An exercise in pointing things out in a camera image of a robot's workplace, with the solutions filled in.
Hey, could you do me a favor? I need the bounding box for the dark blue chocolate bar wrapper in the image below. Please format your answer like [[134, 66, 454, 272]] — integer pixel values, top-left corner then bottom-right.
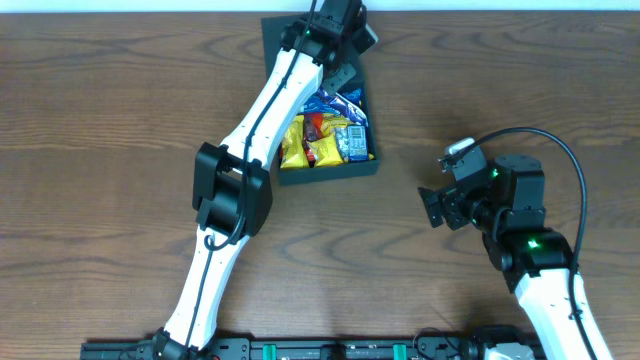
[[327, 91, 369, 127]]

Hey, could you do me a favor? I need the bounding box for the red Hacks sweets bag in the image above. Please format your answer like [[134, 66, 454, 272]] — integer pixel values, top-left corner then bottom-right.
[[303, 113, 324, 167]]

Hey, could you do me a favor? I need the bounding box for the yellow Hacks sweets bag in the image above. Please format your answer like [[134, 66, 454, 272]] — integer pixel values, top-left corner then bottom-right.
[[320, 114, 374, 163]]

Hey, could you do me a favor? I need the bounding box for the small blue barcode packet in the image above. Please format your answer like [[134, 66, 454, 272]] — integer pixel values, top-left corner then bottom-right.
[[347, 125, 368, 162]]

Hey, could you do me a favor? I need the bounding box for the dark green gift box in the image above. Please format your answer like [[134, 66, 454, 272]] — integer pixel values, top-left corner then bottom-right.
[[261, 14, 380, 186]]

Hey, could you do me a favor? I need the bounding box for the yellow double snack packet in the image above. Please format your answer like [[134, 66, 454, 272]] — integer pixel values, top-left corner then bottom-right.
[[280, 115, 344, 170]]

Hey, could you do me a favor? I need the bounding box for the light blue snack packet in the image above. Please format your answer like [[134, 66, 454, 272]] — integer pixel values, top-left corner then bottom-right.
[[299, 88, 362, 114]]

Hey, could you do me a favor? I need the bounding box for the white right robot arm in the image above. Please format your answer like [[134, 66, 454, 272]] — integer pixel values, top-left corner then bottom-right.
[[418, 155, 612, 359]]

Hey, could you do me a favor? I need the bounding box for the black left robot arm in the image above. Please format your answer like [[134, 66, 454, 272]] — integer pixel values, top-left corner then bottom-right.
[[151, 17, 378, 359]]

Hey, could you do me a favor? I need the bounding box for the black mounting rail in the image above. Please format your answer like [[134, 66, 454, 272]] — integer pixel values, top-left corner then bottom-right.
[[79, 335, 546, 360]]

